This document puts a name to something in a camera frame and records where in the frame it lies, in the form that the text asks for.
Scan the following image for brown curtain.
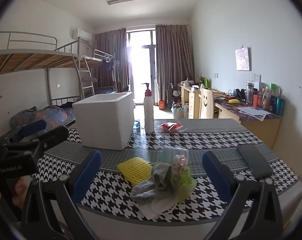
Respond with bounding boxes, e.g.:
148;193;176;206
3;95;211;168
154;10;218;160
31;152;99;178
155;24;195;101
92;28;129;92

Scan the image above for left brown curtain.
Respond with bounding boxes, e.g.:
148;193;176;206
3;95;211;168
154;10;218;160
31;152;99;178
92;28;129;92

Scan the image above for black smartphone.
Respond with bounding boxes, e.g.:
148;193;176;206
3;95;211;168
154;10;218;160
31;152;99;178
236;144;273;179

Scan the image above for grey sock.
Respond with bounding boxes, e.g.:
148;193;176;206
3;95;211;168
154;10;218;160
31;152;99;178
130;161;174;204

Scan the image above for smiley wooden chair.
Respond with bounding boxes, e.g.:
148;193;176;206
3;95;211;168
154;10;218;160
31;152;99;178
200;84;214;119

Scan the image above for white air conditioner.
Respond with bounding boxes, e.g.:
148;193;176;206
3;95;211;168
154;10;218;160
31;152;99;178
72;28;92;41

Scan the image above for glass balcony door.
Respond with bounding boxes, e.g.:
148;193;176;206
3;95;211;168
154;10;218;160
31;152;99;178
127;28;157;105

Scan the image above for blue plaid quilt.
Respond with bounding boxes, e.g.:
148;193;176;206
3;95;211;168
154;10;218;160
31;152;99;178
9;106;75;130

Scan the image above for red snack packet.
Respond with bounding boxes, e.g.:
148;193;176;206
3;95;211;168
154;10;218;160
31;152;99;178
157;122;183;133

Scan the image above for blue face mask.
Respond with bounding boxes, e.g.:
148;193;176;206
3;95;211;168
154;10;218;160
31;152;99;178
157;147;189;164

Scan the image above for white foam box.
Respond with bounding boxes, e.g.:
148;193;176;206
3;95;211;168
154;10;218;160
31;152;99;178
72;92;134;151

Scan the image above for floral green tissue pack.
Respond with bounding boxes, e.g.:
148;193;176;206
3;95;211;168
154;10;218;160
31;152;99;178
172;155;196;203

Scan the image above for right brown curtain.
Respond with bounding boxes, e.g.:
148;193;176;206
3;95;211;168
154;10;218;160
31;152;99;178
155;24;195;101

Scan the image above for metal bunk bed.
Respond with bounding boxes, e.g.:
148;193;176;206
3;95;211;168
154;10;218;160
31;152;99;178
0;31;122;128

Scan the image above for wooden desk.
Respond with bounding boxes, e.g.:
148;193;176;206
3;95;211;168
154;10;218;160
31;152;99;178
180;85;281;148

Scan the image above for orange box on floor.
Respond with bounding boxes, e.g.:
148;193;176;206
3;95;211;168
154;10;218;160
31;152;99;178
158;100;165;110

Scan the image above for houndstooth tablecloth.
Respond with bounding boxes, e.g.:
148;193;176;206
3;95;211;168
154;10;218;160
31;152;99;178
32;118;300;223

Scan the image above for cartoon wall picture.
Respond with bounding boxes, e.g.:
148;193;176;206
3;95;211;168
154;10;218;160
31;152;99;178
235;47;251;71

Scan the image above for papers on desk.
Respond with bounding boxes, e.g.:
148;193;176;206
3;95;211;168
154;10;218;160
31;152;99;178
237;107;270;121

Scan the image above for white pump lotion bottle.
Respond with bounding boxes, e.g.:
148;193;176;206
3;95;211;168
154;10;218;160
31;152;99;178
143;83;154;134

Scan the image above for yellow object on desk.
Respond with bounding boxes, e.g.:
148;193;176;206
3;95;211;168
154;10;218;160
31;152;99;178
228;99;240;104

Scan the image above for teal bottle on desk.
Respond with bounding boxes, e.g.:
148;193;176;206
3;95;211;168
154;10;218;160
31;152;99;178
276;97;285;116

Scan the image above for white bucket on floor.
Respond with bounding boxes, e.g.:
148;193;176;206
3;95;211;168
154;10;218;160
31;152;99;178
171;103;184;119

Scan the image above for left hand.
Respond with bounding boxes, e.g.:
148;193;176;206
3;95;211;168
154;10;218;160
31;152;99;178
0;176;28;209

